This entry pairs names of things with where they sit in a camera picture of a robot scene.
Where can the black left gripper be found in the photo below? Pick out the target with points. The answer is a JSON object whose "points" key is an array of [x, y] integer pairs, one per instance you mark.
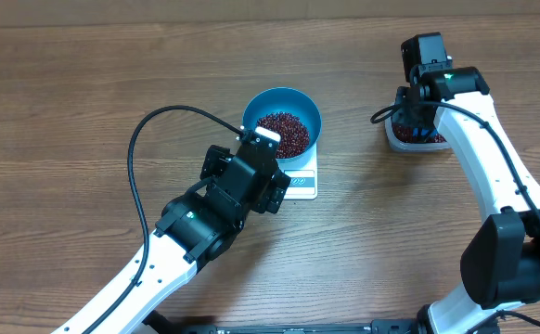
{"points": [[274, 195]]}

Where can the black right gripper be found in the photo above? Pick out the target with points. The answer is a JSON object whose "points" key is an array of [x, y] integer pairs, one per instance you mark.
{"points": [[400, 112]]}

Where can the blue plastic measuring scoop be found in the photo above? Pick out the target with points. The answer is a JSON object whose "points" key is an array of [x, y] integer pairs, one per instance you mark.
{"points": [[421, 135]]}

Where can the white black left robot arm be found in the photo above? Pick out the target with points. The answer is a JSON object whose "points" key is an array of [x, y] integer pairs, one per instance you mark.
{"points": [[194, 229]]}

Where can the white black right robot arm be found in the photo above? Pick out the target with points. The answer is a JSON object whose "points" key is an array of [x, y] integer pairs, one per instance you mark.
{"points": [[500, 268]]}

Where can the white digital kitchen scale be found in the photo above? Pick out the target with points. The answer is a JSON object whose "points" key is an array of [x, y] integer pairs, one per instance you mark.
{"points": [[303, 173]]}

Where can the red beans in bowl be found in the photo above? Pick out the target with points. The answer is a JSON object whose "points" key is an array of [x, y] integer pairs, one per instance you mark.
{"points": [[295, 137]]}

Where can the teal blue bowl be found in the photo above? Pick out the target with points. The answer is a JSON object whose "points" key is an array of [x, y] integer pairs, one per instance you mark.
{"points": [[285, 99]]}

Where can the red adzuki beans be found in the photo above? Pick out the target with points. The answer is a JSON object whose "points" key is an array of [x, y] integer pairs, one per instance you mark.
{"points": [[405, 134]]}

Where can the clear plastic container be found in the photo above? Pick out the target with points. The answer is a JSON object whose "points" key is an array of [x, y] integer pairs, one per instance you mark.
{"points": [[397, 145]]}

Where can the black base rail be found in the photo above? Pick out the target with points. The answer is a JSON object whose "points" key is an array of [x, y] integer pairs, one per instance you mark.
{"points": [[155, 323]]}

